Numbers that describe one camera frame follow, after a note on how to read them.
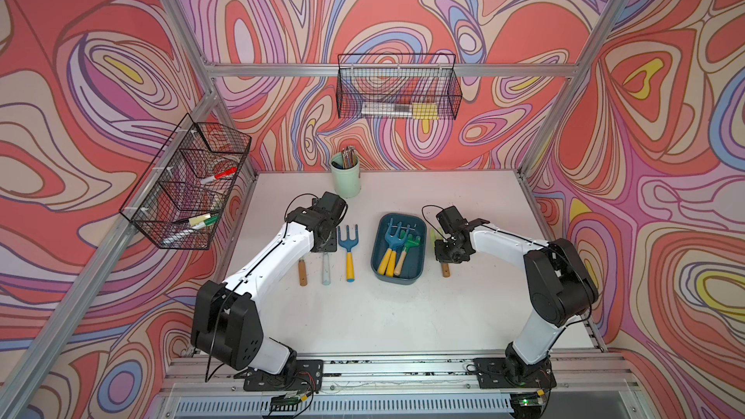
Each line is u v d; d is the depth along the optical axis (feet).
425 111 2.98
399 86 3.15
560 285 1.57
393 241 3.21
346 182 3.49
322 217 1.94
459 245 2.33
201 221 2.36
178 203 2.41
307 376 2.37
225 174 2.53
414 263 3.06
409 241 3.24
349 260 3.07
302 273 2.98
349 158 3.42
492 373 2.37
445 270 2.98
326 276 2.92
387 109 2.69
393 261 3.03
